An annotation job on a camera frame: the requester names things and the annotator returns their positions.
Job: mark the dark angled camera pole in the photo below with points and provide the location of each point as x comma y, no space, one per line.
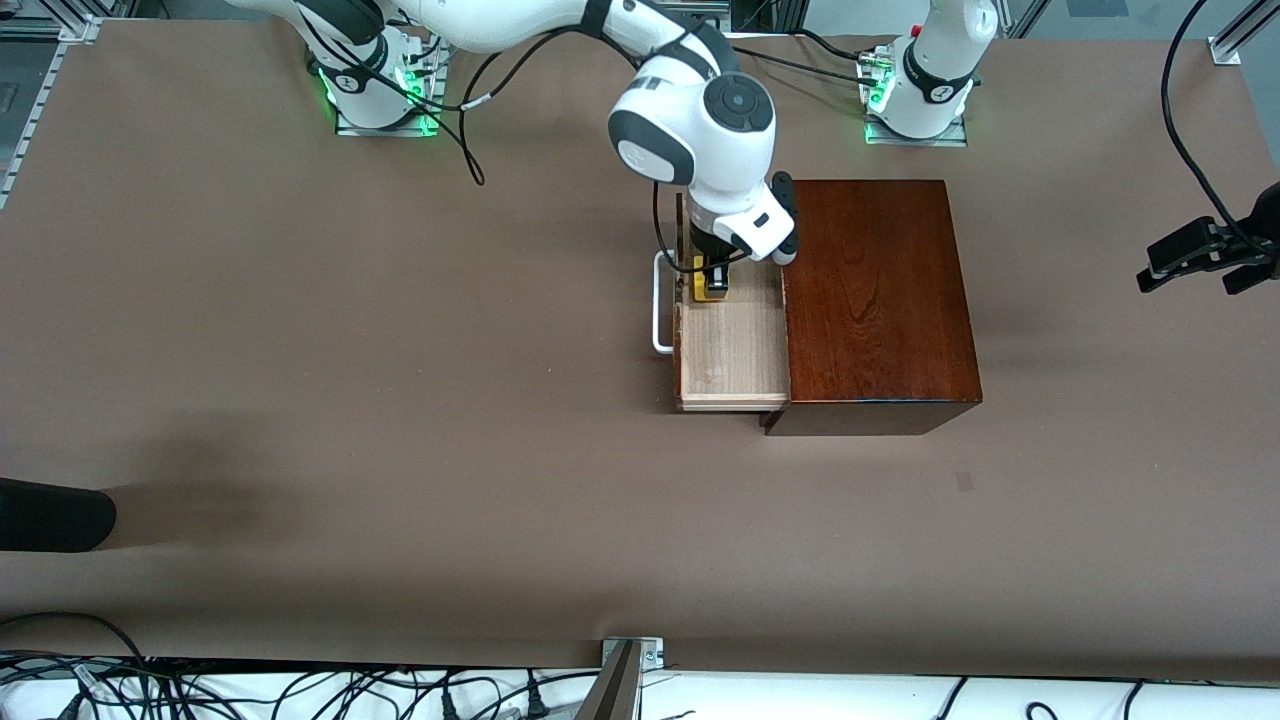
612,695

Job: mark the dark brown wooden cabinet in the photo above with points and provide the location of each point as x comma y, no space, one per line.
880,300

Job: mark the perforated aluminium rail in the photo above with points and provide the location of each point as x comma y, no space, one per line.
40,90

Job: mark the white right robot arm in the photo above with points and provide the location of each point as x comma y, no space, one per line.
700,130

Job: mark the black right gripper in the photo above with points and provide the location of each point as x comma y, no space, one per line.
706,246

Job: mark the silver mounting bracket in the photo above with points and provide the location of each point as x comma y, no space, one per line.
650,652

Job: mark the aluminium corner strut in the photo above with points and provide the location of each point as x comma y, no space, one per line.
1240,35

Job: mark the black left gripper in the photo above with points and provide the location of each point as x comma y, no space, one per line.
1263,250

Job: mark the aluminium frame rack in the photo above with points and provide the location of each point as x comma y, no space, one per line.
790,12

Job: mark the black ribbed cylinder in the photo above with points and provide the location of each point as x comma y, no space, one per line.
50,515

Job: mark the yellow cube block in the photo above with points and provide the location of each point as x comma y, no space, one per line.
699,285

